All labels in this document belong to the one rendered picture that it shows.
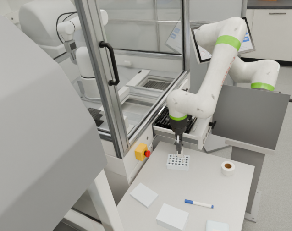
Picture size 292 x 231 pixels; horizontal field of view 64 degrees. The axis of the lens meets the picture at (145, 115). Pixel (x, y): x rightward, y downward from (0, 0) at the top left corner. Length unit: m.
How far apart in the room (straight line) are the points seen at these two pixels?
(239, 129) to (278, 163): 1.13
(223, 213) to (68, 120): 0.93
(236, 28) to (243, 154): 0.83
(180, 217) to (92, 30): 0.86
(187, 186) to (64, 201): 0.86
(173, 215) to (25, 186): 0.81
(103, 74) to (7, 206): 0.63
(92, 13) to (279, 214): 1.95
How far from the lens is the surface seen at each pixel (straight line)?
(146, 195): 1.28
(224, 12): 2.82
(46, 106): 0.49
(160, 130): 1.46
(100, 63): 0.94
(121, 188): 1.47
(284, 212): 2.27
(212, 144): 2.60
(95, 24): 0.92
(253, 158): 1.70
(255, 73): 1.56
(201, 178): 1.35
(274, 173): 2.49
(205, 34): 1.34
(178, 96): 1.11
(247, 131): 1.52
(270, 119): 1.45
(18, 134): 0.46
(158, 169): 1.40
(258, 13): 4.09
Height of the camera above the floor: 1.82
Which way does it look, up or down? 36 degrees down
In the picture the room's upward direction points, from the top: 8 degrees counter-clockwise
